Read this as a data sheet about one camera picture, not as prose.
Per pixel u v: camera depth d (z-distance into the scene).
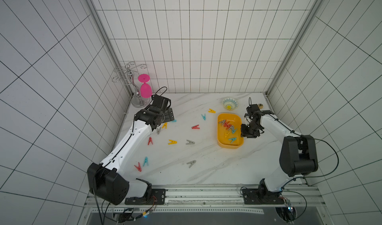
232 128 0.98
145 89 1.00
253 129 0.76
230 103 1.10
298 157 0.46
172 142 0.92
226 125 1.00
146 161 0.85
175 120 1.05
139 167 0.83
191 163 0.83
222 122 1.00
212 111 1.09
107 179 0.38
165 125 1.00
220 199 0.73
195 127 1.00
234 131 0.97
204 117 1.05
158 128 0.99
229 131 0.97
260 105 1.10
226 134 0.95
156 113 0.57
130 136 0.47
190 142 0.92
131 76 0.93
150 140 0.93
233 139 0.92
